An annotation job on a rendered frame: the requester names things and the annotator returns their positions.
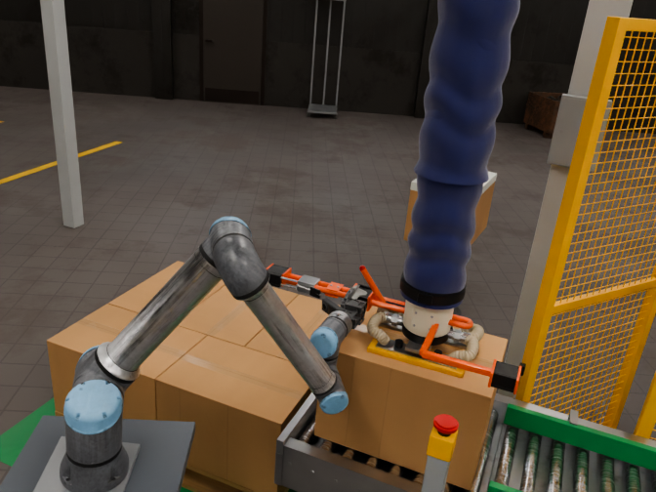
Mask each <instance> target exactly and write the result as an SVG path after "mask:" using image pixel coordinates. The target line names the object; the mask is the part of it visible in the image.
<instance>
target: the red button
mask: <svg viewBox="0 0 656 492"><path fill-rule="evenodd" d="M433 426H434V427H435V428H436V429H437V432H438V434H440V435H441V436H444V437H448V436H450V435H451V433H455V432H456V431H457V430H458V427H459V423H458V421H457V420H456V419H455V418H454V417H452V416H450V415H447V414H441V415H437V416H436V417H434V419H433Z"/></svg>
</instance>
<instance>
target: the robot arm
mask: <svg viewBox="0 0 656 492"><path fill-rule="evenodd" d="M221 280H222V281H223V282H224V284H225V286H226V288H227V290H228V291H229V292H230V294H231V295H232V296H233V298H234V299H235V300H237V301H244V302H245V304H246V305H247V306H248V308H249V309H250V310H251V311H252V312H253V313H254V315H255V316H256V317H257V319H258V320H259V321H260V323H261V324H262V325H263V326H264V328H265V329H266V331H267V332H268V333H269V335H270V336H271V337H272V339H273V340H274V341H275V343H276V344H277V345H278V346H279V348H280V349H281V350H282V352H283V353H284V354H285V356H286V357H287V358H288V360H289V361H290V362H291V364H292V365H293V366H294V368H295V369H296V370H297V371H298V373H299V374H300V375H301V377H302V378H303V379H304V381H305V382H306V383H307V385H308V386H309V388H310V390H311V391H312V393H313V394H314V395H315V397H316V398H317V399H318V401H319V404H320V405H319V406H320V408H321V409H322V411H323V412H324V413H326V414H337V413H340V412H342V411H343V410H344V409H345V408H346V407H347V406H348V404H349V398H348V394H347V392H346V390H345V387H344V384H343V382H342V379H341V377H340V374H339V371H338V369H337V361H338V355H339V351H340V345H341V343H342V341H343V340H344V338H345V337H346V336H347V335H348V333H349V332H350V330H351V329H355V328H356V326H357V325H359V326H360V325H361V323H362V322H363V321H364V319H365V318H364V316H365V312H366V303H367V302H364V301H360V300H358V297H359V296H365V295H366V294H367V292H366V291H364V290H362V289H360V288H359V287H360V285H355V286H353V287H352V288H350V289H349V290H348V291H347V293H346V295H345V297H344V298H343V300H342V302H341V306H338V305H337V304H335V303H334V302H333V301H331V300H330V299H328V298H325V299H322V310H323V311H325V312H326V313H327V314H329V315H328V317H327V318H326V319H325V320H324V321H323V322H322V324H321V325H320V326H319V327H318V328H317V329H316V330H315V331H314V332H313V333H312V335H311V337H310V339H309V338H308V336H307V335H306V333H305V332H304V331H303V329H302V328H301V326H300V325H299V324H298V322H297V321H296V319H295V318H294V317H293V315H292V314H291V312H290V311H289V310H288V308H287V307H286V306H285V305H284V304H283V302H282V301H281V299H280V298H279V297H278V295H277V294H276V292H275V291H274V290H273V288H272V287H271V285H270V284H269V283H268V282H269V273H268V271H267V269H266V268H265V266H264V265H263V263H262V262H261V260H260V258H259V256H258V254H257V252H256V250H255V248H254V244H253V240H252V234H251V231H250V229H249V227H248V226H247V225H246V224H245V223H244V222H243V221H242V220H240V219H238V218H235V217H222V218H220V219H218V220H216V221H215V222H214V223H213V224H212V226H211V228H210V230H209V236H208V237H207V238H206V239H205V240H204V241H203V242H202V243H201V244H200V246H199V247H198V249H197V250H196V251H195V252H194V253H193V255H192V256H191V257H190V258H189V259H188V260H187V261H186V262H185V263H184V264H183V265H182V267H181V268H180V269H179V270H178V271H177V272H176V273H175V274H174V275H173V276H172V277H171V278H170V280H169V281H168V282H167V283H166V284H165V285H164V286H163V287H162V288H161V289H160V290H159V291H158V293H157V294H156V295H155V296H154V297H153V298H152V299H151V300H150V301H149V302H148V303H147V304H146V305H145V307H144V308H143V309H142V310H141V311H140V312H139V313H138V314H137V315H136V316H135V317H134V319H133V320H132V321H131V322H130V323H129V324H128V325H127V326H126V327H125V328H124V329H123V330H122V332H121V333H120V334H119V335H118V336H117V337H116V338H115V339H114V340H113V341H112V342H105V343H102V344H100V345H99V346H95V347H92V348H89V349H87V350H86V351H85V352H84V353H83V354H82V355H81V357H80V358H79V361H78V363H77V365H76V368H75V375H74V380H73V385H72V390H71V391H70V392H69V393H68V395H67V397H66V399H65V403H64V407H63V414H64V426H65V446H66V452H65V454H64V456H63V458H62V461H61V466H60V479H61V483H62V485H63V486H64V487H65V488H66V489H67V490H69V491H70V492H107V491H109V490H111V489H113V488H115V487H116V486H117V485H119V484H120V483H121V482H122V481H123V480H124V478H125V477H126V475H127V473H128V470H129V457H128V454H127V452H126V450H125V448H124V446H123V445H122V418H123V407H124V395H125V391H126V389H127V388H128V387H129V386H130V385H131V384H132V383H133V382H134V381H135V380H136V379H137V378H138V377H139V375H140V372H141V369H140V366H141V364H142V363H143V362H144V361H145V360H146V359H147V358H148V357H149V356H150V355H151V354H152V353H153V352H154V351H155V350H156V349H157V348H158V347H159V345H160V344H161V343H162V342H163V341H164V340H165V339H166V338H167V337H168V336H169V335H170V334H171V333H172V332H173V331H174V330H175V329H176V328H177V326H178V325H179V324H180V323H181V322H182V321H183V320H184V319H185V318H186V317H187V316H188V315H189V314H190V313H191V312H192V311H193V310H194V309H195V307H196V306H197V305H198V304H199V303H200V302H201V301H202V300H203V299H204V298H205V297H206V296H207V295H208V294H209V293H210V292H211V291H212V290H213V288H214V287H215V286H216V285H217V284H218V283H219V282H220V281H221ZM354 300H356V301H354ZM361 320H362V321H361ZM360 322H361V323H360Z"/></svg>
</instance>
